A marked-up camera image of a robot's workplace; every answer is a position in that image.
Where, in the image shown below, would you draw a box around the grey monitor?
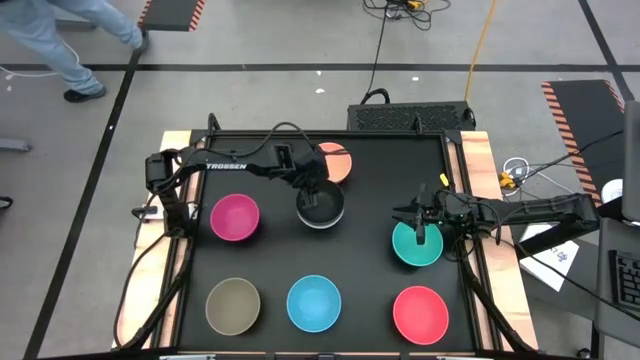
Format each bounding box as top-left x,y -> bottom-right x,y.
622,99 -> 640,224

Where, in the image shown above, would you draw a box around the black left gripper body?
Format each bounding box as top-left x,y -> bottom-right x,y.
289,147 -> 330,194

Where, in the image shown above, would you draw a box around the wooden table side board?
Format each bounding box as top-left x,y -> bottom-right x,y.
112,130 -> 207,350
447,130 -> 540,351

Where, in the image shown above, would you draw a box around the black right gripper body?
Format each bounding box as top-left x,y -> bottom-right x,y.
415,183 -> 456,247

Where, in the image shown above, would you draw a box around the white cup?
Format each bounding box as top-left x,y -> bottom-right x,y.
601,178 -> 625,205

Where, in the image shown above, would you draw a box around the white coiled cable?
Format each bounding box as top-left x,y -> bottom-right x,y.
502,156 -> 594,212

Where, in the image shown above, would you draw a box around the white floor cable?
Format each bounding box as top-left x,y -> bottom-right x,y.
0,63 -> 59,80

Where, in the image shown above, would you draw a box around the grey desk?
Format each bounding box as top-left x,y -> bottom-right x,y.
592,217 -> 640,360

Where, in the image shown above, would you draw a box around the magenta bowl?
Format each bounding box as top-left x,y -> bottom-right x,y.
209,193 -> 261,243

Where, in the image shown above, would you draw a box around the black bowl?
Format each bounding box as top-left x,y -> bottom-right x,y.
295,179 -> 346,224

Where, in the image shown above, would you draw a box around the white bowl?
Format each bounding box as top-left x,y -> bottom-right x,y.
297,214 -> 345,231

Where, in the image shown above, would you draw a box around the black hazard-striped floor mat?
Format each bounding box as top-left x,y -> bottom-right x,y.
541,79 -> 626,210
135,0 -> 206,32

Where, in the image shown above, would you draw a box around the peach orange bowl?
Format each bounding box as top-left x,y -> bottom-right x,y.
317,142 -> 353,184

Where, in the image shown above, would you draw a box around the black perforated computer case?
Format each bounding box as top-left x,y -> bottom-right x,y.
347,101 -> 476,132

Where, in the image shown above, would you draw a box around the tangled black cable bundle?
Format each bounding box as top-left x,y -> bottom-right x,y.
363,0 -> 451,31

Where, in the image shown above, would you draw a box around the light blue bowl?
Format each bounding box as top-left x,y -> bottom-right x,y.
286,274 -> 343,334

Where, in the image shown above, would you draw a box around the yellow cable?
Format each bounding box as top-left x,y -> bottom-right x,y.
464,0 -> 501,104

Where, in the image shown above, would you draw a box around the thin black floor cable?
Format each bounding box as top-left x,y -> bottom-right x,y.
519,129 -> 626,181

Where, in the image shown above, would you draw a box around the olive grey bowl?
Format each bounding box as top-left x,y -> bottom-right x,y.
205,277 -> 262,336

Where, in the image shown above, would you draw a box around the teal bowl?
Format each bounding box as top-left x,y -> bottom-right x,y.
391,219 -> 445,268

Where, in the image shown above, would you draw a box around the person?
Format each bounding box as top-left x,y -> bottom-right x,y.
0,0 -> 151,105

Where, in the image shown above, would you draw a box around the black keyboard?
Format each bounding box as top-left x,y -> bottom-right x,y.
608,249 -> 640,314

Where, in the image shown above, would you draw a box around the red bowl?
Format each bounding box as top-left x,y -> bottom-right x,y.
392,285 -> 450,346

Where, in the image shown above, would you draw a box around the black arm base clamp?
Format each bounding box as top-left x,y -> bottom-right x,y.
131,204 -> 162,222

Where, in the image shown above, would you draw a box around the black computer power cable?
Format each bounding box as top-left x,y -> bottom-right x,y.
360,9 -> 392,106

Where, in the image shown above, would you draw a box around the black corrugated cable conduit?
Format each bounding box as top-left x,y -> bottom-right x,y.
459,239 -> 539,354
112,234 -> 194,351

